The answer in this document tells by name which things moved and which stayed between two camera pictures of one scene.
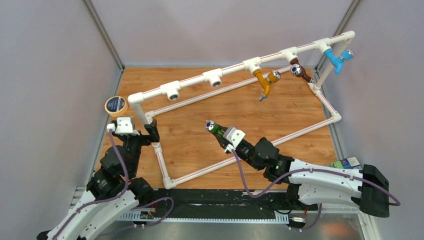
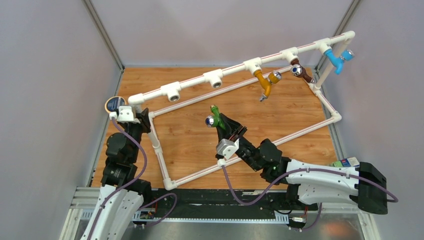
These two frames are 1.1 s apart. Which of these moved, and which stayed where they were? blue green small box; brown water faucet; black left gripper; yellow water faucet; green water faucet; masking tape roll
Moved: black left gripper; green water faucet
Stayed: yellow water faucet; blue green small box; masking tape roll; brown water faucet
